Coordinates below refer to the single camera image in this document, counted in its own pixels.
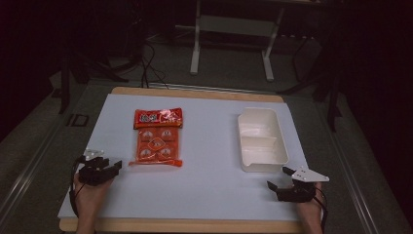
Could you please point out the orange snack packet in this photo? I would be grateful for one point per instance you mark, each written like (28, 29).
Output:
(158, 143)

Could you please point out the black metal stand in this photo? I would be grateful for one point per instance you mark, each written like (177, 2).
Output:
(328, 81)
(74, 65)

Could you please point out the black rectangular floor bracket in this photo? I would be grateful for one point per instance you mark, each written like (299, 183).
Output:
(77, 120)

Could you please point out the white metal desk frame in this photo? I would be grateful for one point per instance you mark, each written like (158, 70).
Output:
(233, 26)

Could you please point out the white two-compartment container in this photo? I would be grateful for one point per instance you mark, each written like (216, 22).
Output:
(262, 143)

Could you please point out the person's left hand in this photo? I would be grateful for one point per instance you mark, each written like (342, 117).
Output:
(89, 196)

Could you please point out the white table mat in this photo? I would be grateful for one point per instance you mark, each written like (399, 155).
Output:
(207, 182)

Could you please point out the person's right hand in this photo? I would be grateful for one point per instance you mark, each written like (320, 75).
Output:
(308, 208)

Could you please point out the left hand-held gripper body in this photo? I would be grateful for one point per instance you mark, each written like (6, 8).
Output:
(94, 175)

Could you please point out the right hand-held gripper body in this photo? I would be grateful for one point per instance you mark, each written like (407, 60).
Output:
(300, 188)

